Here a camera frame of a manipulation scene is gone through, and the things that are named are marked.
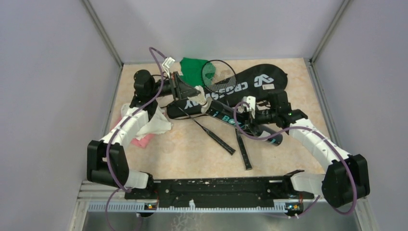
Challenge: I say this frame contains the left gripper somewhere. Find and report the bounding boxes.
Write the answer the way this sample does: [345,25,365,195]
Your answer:
[149,71,201,101]

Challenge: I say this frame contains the shuttlecock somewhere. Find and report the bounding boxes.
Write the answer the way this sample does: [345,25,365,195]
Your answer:
[188,86,212,113]

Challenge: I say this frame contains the black shuttlecock tube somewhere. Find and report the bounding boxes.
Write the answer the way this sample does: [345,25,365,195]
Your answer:
[201,98,283,146]

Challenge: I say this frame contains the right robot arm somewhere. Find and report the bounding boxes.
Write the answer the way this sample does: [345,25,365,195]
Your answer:
[241,90,370,208]

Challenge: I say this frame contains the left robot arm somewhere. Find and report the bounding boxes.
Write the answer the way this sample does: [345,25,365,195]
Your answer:
[87,69,204,199]

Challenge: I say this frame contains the right badminton racket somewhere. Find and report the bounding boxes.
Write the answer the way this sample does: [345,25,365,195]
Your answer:
[201,59,253,171]

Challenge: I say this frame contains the badminton racket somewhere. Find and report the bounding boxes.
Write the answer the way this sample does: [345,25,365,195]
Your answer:
[201,59,253,171]
[176,105,236,155]

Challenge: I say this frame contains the left badminton racket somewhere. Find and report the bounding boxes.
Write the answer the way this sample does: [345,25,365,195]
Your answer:
[176,105,236,155]

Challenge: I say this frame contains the green cloth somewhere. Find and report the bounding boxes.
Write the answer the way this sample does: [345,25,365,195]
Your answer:
[180,57,215,87]

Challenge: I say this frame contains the black racket bag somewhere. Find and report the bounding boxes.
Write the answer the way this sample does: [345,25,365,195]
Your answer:
[166,64,288,119]

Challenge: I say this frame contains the white towel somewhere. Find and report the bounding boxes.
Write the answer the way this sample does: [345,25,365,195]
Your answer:
[117,103,173,139]

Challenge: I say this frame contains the pink cloth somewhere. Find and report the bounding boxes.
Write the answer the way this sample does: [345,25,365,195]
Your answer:
[131,134,155,148]

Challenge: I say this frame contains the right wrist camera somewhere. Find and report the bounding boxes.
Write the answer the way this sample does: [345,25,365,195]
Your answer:
[238,96,256,118]

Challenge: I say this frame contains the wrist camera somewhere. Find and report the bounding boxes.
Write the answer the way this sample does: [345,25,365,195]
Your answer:
[162,56,176,77]
[238,96,256,118]

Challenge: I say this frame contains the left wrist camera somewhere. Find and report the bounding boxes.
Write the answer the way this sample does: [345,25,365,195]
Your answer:
[162,56,176,77]

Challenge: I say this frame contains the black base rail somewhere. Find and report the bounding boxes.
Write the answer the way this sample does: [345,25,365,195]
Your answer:
[125,176,315,216]

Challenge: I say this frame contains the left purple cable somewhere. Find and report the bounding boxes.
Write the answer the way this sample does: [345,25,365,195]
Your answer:
[105,47,166,231]

